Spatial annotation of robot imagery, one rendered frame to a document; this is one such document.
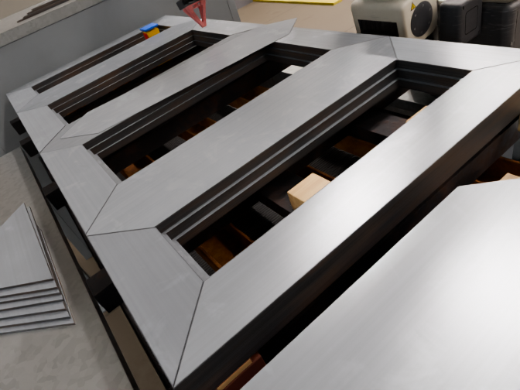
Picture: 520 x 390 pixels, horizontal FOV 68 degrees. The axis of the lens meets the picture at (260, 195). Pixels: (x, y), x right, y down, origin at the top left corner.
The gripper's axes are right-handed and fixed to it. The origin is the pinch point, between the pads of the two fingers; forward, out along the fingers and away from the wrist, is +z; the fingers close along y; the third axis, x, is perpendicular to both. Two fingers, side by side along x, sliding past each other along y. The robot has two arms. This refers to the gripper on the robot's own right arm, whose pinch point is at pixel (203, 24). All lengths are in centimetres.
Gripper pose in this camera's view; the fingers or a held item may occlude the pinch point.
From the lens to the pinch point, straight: 137.4
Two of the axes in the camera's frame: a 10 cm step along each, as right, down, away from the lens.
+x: 7.6, -5.6, 3.3
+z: 4.1, 8.1, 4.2
